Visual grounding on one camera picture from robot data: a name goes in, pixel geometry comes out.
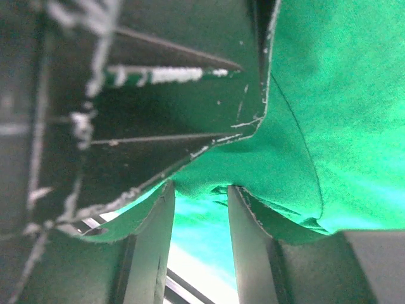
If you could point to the green t shirt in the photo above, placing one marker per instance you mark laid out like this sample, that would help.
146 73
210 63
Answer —
328 156

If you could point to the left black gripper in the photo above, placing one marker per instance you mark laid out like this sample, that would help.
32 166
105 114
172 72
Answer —
103 100

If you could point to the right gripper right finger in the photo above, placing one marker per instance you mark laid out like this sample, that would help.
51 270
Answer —
278 261

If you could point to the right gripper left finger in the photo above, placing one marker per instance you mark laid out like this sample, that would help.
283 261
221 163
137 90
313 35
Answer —
125 263

